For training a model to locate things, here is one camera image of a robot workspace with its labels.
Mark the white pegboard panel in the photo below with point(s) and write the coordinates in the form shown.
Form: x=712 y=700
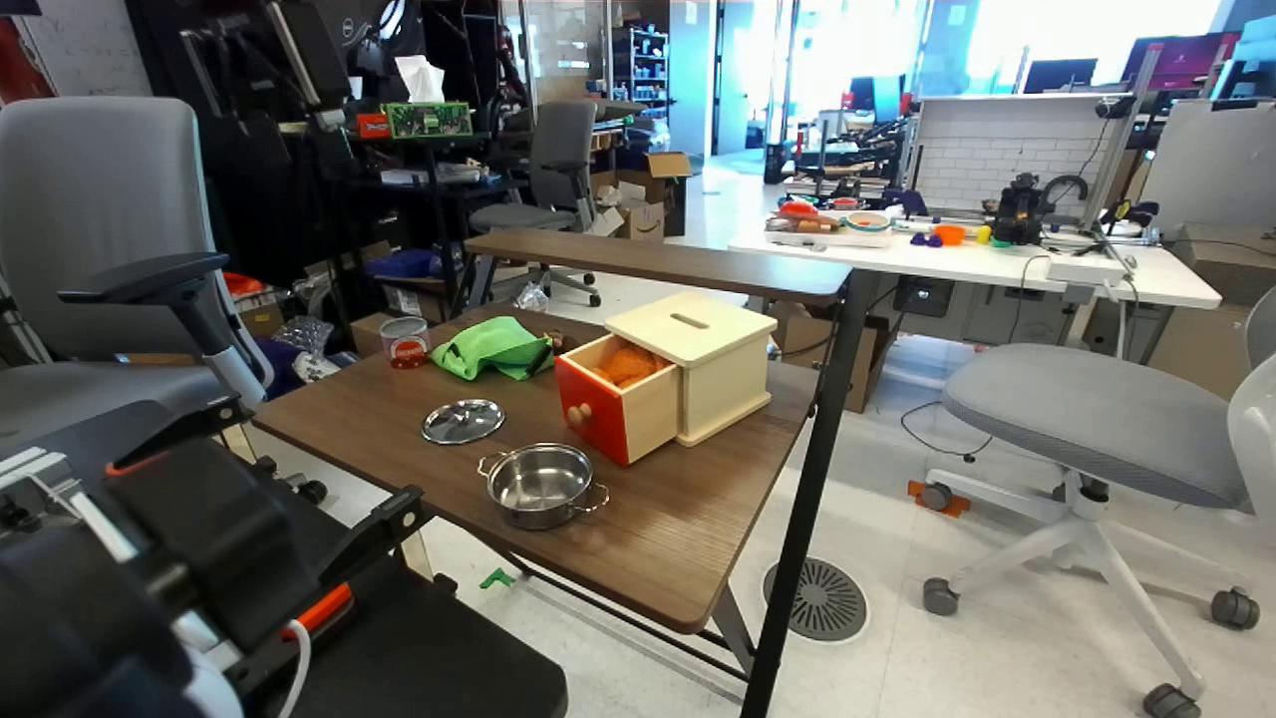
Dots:
x=1012 y=145

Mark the red fronted wooden drawer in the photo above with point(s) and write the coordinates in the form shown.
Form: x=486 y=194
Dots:
x=604 y=411

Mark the grey office chair white base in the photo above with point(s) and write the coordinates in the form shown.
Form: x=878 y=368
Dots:
x=1092 y=411

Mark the cream wooden slotted box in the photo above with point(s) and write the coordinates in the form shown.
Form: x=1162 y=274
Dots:
x=705 y=345

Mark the purple screen monitor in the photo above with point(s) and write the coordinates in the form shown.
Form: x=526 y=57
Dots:
x=1181 y=65

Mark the green box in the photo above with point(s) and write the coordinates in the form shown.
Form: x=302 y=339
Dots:
x=430 y=122

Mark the orange toy blocks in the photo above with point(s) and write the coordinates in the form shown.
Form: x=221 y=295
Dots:
x=805 y=216

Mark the black metal table frame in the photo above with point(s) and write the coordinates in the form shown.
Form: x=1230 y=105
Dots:
x=813 y=462

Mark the round floor drain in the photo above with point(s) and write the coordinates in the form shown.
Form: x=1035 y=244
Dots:
x=821 y=601

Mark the black desktop device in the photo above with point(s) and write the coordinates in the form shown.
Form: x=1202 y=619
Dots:
x=1017 y=210

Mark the small steel pot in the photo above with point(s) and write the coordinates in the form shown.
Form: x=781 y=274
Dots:
x=540 y=481

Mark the green cloth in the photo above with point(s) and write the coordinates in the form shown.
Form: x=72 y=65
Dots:
x=494 y=347

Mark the white work table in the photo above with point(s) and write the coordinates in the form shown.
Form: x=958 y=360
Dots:
x=1012 y=263

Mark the steel pot lid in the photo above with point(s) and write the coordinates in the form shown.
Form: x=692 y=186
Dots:
x=465 y=421

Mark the small yellow white object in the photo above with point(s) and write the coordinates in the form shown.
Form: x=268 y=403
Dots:
x=570 y=345

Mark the cardboard box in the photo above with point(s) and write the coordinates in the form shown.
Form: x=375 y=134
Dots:
x=668 y=166

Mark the grey office chair black armrest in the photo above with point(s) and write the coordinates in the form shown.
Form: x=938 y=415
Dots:
x=104 y=211

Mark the dark grey office chair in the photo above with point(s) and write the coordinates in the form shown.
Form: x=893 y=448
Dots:
x=560 y=153

